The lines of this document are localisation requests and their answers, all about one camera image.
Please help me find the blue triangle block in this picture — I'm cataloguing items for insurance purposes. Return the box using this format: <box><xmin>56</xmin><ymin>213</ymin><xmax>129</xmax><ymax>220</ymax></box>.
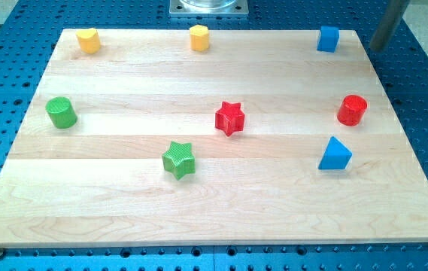
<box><xmin>318</xmin><ymin>136</ymin><xmax>352</xmax><ymax>170</ymax></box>

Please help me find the red star block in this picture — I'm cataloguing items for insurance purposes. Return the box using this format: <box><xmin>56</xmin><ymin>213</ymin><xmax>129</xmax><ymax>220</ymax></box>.
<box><xmin>215</xmin><ymin>101</ymin><xmax>245</xmax><ymax>136</ymax></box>

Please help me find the green star block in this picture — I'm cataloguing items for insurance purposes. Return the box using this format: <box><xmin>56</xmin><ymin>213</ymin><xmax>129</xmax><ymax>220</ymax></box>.
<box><xmin>162</xmin><ymin>142</ymin><xmax>196</xmax><ymax>180</ymax></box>

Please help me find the light wooden board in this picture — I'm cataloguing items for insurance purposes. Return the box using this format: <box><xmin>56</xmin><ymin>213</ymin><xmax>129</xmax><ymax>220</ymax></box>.
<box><xmin>0</xmin><ymin>29</ymin><xmax>428</xmax><ymax>248</ymax></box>

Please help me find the yellow hexagon block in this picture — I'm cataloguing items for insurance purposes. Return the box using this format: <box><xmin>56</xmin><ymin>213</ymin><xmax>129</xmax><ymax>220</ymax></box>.
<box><xmin>189</xmin><ymin>25</ymin><xmax>210</xmax><ymax>52</ymax></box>

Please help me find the red cylinder block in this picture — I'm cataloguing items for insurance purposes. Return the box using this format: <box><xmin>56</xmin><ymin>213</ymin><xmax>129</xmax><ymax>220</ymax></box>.
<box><xmin>337</xmin><ymin>95</ymin><xmax>368</xmax><ymax>126</ymax></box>

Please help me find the blue cube block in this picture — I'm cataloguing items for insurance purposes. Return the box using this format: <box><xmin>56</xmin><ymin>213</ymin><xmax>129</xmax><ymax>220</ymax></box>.
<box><xmin>317</xmin><ymin>26</ymin><xmax>340</xmax><ymax>53</ymax></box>

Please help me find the green cylinder block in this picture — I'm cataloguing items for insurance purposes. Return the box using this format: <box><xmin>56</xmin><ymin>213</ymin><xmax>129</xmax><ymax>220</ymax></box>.
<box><xmin>45</xmin><ymin>96</ymin><xmax>77</xmax><ymax>129</ymax></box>

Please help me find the yellow heart block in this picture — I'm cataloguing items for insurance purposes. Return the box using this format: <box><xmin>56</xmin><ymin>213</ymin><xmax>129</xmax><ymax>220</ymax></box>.
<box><xmin>76</xmin><ymin>28</ymin><xmax>101</xmax><ymax>54</ymax></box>

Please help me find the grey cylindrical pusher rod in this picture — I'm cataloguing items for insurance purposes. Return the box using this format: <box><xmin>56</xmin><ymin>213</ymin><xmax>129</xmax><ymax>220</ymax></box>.
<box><xmin>369</xmin><ymin>0</ymin><xmax>410</xmax><ymax>53</ymax></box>

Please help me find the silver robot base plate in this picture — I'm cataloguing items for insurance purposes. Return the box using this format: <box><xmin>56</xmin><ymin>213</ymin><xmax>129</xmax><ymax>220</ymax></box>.
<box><xmin>168</xmin><ymin>0</ymin><xmax>249</xmax><ymax>18</ymax></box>

